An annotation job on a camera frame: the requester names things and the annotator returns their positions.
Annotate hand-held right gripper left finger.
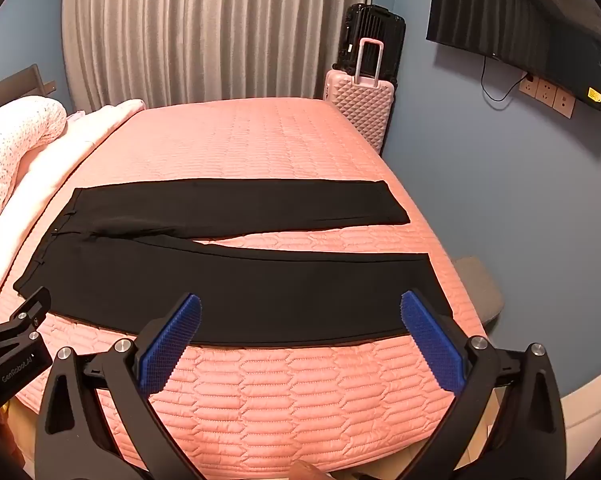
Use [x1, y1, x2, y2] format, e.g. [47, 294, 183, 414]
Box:
[34, 294, 211, 480]

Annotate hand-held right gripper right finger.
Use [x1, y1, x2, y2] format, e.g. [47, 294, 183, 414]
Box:
[400, 290, 568, 480]

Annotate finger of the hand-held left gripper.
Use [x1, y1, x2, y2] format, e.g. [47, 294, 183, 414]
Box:
[0, 286, 54, 348]

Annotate black pants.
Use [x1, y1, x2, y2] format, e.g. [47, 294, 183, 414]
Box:
[13, 178, 453, 348]

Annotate grey stool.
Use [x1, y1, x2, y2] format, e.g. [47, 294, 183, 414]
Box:
[454, 256, 504, 333]

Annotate pink quilted bedspread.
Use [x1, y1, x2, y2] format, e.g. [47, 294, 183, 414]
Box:
[0, 97, 496, 476]

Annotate white dotted pillow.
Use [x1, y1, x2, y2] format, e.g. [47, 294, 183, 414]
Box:
[0, 96, 67, 233]

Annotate light pink blanket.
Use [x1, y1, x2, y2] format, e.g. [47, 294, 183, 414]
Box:
[0, 99, 146, 321]

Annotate grey bed headboard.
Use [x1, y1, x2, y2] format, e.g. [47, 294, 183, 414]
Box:
[0, 64, 58, 118]

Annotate pink suitcase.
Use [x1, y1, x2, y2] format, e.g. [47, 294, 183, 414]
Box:
[324, 37, 397, 156]

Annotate grey pleated curtain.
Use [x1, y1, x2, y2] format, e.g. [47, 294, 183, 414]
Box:
[61, 0, 376, 111]

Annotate black suitcase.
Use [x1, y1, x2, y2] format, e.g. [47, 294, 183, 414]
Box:
[333, 4, 406, 81]

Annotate black power cable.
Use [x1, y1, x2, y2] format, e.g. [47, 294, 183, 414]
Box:
[481, 55, 533, 102]

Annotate wall-mounted television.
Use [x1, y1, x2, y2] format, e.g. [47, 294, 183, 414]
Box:
[425, 0, 601, 111]

